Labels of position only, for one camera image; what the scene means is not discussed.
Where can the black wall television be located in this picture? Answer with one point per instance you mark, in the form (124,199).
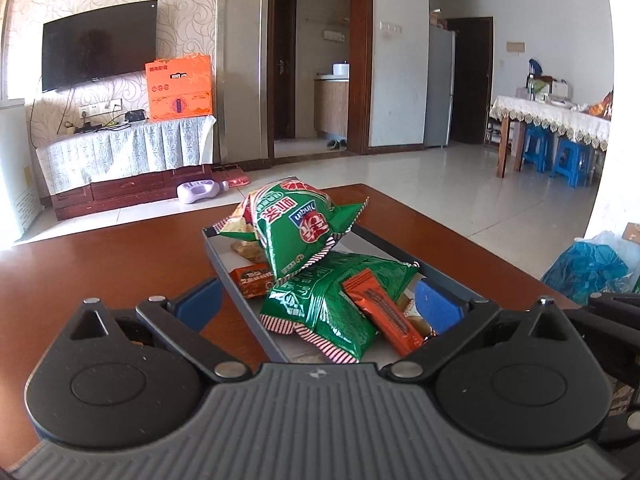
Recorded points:
(97,45)

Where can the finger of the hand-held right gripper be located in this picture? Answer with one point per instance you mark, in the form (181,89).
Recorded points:
(607,327)

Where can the green potato chips bag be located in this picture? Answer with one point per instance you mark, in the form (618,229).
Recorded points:
(295,225)

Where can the blue plastic bag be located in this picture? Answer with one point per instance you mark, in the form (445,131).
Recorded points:
(585,270)

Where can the green snack packet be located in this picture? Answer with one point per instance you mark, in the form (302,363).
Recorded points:
(320,305)

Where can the small black device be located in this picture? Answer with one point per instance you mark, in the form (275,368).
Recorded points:
(135,116)

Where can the blue plastic stool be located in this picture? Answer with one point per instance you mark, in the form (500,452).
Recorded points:
(570,162)
(536,147)

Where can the orange gift box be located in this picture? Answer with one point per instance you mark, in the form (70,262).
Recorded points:
(179,87)

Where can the TV cabinet with lace cloth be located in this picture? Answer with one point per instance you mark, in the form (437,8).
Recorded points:
(125,152)

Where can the white wall sockets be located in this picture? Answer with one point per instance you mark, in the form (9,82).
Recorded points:
(100,106)

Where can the white chest freezer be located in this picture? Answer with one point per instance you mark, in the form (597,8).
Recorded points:
(15,170)

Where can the grey refrigerator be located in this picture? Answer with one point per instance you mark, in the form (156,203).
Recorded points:
(439,85)

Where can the small orange brown packet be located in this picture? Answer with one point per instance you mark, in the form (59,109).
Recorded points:
(250,280)

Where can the white pot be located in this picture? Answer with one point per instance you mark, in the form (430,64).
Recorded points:
(341,69)

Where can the beige snack packet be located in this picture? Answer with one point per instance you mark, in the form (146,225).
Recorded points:
(245,250)

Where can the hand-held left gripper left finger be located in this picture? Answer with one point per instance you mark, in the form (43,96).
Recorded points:
(202,305)

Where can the white detergent bottle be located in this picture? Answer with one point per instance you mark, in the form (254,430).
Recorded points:
(197,191)

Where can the pair of slippers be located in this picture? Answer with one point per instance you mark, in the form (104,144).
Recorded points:
(336,143)

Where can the red plastic packaging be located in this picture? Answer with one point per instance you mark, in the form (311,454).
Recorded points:
(232,176)

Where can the orange snack bag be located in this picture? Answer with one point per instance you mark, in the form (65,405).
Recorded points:
(602,106)

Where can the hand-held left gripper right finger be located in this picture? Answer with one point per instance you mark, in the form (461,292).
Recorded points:
(437,307)

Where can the orange snack bar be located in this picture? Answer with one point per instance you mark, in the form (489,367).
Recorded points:
(380,310)

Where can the black power strip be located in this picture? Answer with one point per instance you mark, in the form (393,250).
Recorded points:
(87,127)

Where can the dark wooden television cabinet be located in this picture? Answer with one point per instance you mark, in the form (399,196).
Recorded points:
(125,192)

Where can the wooden dining table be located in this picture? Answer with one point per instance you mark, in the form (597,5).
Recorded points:
(501,155)

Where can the grey cardboard box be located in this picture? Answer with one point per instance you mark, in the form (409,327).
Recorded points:
(247,317)

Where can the wooden kitchen cabinet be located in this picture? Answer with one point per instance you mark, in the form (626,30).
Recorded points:
(331,107)

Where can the white lace tablecloth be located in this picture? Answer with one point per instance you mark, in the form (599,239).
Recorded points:
(550,115)

